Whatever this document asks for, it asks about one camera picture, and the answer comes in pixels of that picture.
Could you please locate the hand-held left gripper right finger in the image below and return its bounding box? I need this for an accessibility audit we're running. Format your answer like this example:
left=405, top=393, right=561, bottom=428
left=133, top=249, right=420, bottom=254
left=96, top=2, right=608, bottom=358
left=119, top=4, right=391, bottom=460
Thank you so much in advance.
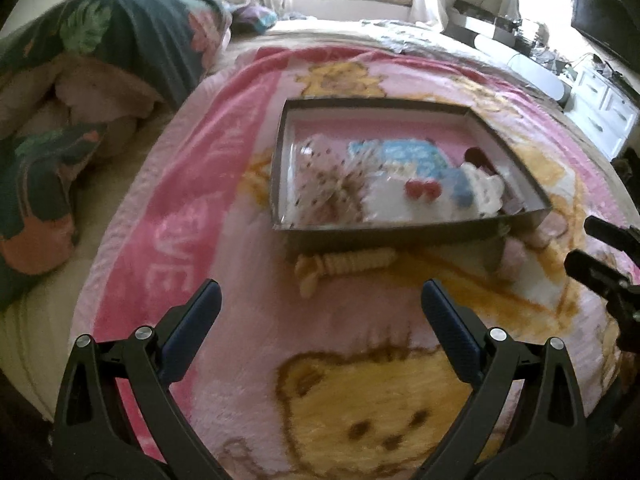
left=421, top=280, right=588, bottom=480

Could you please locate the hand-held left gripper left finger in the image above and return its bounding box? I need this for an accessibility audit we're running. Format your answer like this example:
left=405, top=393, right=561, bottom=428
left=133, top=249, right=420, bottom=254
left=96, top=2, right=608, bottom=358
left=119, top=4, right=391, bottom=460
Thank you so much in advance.
left=52, top=279, right=223, bottom=480

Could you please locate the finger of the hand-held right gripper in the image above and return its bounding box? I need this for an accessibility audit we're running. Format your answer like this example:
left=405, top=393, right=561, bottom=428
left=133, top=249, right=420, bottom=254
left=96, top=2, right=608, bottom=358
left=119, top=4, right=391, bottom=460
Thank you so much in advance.
left=564, top=250, right=640, bottom=322
left=584, top=216, right=640, bottom=257

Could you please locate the beige coil hair tie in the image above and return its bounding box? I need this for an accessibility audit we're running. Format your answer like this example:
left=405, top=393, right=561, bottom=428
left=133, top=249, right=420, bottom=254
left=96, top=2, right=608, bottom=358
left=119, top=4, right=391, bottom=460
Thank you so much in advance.
left=294, top=249, right=396, bottom=298

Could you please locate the black shallow cardboard box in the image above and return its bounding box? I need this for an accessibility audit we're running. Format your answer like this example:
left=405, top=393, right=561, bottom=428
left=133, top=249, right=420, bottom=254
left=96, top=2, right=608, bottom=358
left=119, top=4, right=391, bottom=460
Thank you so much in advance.
left=270, top=97, right=553, bottom=252

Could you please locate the white sock with red dots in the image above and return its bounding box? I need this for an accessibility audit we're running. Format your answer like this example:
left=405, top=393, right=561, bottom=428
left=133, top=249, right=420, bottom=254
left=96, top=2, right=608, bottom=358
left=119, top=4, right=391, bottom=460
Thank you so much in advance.
left=362, top=172, right=453, bottom=223

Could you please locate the white hair claw clip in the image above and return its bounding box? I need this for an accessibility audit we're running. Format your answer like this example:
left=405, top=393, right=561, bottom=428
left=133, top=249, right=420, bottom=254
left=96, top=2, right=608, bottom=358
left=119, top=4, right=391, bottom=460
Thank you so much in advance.
left=447, top=160, right=505, bottom=218

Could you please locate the brown hair claw clip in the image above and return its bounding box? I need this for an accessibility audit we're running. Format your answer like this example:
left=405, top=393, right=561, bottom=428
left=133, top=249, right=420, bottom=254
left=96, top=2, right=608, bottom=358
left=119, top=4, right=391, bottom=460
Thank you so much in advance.
left=464, top=146, right=531, bottom=213

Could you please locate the white drawer cabinet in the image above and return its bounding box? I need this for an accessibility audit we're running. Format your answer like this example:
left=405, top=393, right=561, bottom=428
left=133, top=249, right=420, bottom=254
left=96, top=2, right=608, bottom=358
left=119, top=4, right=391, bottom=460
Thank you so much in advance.
left=565, top=55, right=640, bottom=159

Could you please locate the pink bear print blanket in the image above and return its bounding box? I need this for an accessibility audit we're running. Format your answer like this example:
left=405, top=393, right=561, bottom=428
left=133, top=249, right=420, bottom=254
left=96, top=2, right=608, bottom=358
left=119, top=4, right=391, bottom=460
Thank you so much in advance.
left=70, top=45, right=631, bottom=480

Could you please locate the white rounded furniture panel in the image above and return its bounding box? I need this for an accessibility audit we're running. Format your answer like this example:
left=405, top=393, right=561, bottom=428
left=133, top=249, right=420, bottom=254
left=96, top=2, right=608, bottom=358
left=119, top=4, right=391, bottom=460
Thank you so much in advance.
left=470, top=30, right=574, bottom=109

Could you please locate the black flat television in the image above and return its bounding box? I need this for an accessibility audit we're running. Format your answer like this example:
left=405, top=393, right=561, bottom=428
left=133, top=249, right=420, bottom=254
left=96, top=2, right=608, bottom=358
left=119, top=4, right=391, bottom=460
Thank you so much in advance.
left=571, top=0, right=640, bottom=72

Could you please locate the black and white box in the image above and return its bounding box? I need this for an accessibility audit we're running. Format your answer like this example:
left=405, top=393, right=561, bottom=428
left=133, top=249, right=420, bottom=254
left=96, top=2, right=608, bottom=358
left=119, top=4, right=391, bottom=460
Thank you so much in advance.
left=452, top=0, right=527, bottom=37

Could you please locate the dark floral duvet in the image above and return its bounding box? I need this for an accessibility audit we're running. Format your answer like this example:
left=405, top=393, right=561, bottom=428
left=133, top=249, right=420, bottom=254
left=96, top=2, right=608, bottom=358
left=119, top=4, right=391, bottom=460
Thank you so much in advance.
left=0, top=0, right=236, bottom=306

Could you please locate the purple and teal pillow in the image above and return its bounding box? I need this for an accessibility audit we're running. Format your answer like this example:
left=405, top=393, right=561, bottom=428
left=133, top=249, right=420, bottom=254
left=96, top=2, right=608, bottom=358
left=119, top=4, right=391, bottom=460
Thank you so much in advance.
left=232, top=2, right=279, bottom=36

